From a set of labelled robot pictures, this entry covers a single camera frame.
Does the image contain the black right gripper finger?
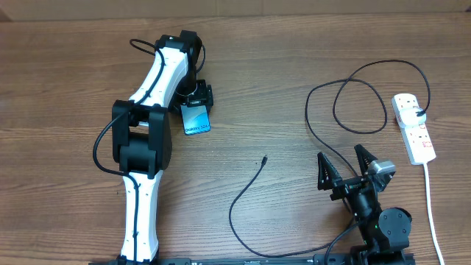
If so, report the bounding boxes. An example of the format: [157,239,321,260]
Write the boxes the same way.
[317,152,342,186]
[354,144,377,176]

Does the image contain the blue Galaxy smartphone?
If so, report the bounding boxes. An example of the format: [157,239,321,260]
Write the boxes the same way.
[181,105,211,135]

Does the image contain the black USB charging cable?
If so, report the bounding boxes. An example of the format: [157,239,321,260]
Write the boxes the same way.
[228,59,431,258]

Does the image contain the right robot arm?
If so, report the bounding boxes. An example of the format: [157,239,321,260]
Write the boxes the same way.
[313,144,415,264]

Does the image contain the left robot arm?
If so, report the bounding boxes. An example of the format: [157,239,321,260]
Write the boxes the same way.
[109,30,213,264]

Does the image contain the white USB charger plug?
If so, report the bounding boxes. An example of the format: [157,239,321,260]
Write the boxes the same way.
[397,107,427,128]

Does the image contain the white power strip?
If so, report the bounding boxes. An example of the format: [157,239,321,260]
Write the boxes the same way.
[392,93,436,165]

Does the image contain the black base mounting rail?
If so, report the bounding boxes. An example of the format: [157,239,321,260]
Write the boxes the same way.
[88,252,417,265]

